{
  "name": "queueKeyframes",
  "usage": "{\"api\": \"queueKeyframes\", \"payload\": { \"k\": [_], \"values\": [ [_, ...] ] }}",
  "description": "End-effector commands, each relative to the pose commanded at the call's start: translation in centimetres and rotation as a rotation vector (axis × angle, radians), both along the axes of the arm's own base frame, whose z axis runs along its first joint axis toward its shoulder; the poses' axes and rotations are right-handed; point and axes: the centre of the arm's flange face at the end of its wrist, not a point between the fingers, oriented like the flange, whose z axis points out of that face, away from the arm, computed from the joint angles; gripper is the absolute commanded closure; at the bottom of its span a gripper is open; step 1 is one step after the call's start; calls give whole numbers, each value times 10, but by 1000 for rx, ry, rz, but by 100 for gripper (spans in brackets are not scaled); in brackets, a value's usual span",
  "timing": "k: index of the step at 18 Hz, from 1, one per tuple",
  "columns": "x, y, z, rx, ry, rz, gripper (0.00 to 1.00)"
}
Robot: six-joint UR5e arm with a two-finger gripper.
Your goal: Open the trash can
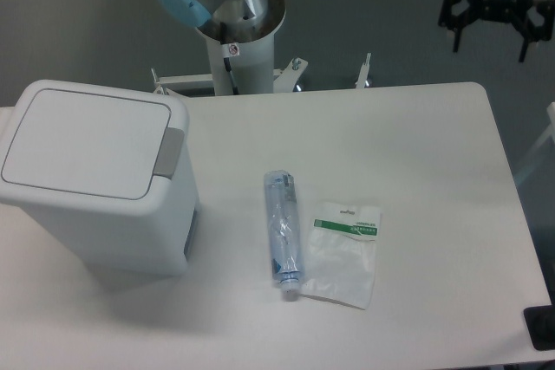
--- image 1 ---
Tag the white green plastic bag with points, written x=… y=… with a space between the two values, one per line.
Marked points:
x=340 y=253

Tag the clear empty plastic bottle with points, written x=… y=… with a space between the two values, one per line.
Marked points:
x=283 y=227

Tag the white metal base frame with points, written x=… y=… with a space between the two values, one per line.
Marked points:
x=285 y=80

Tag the white trash can lid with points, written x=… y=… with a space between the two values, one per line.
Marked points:
x=88 y=144

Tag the white plastic trash can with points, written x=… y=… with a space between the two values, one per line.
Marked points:
x=152 y=234

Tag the grey lid push button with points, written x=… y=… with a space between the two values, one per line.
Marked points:
x=169 y=153

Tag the black device at table edge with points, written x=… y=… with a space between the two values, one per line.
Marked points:
x=540 y=326

